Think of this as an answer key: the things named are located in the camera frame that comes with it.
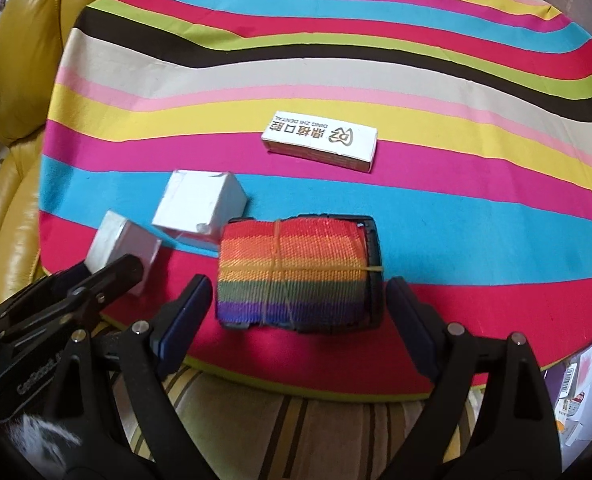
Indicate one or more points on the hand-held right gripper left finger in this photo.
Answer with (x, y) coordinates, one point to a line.
(186, 320)

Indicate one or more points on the yellow leather sofa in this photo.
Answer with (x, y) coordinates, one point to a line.
(26, 60)

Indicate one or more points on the beige striped cushion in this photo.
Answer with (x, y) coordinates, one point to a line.
(286, 430)

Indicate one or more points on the small greyish white box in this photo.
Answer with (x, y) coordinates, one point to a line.
(121, 245)

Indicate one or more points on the purple white cardboard box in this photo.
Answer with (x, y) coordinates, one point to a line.
(550, 382)

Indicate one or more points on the colourful striped round mat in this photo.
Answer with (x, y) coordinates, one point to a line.
(375, 60)

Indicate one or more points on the white cube box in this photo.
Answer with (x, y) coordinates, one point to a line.
(196, 205)

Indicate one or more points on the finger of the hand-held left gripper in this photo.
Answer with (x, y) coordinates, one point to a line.
(41, 296)
(106, 282)

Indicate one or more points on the long white printed box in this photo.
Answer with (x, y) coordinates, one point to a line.
(321, 137)

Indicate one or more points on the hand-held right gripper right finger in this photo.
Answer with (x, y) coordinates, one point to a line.
(415, 330)

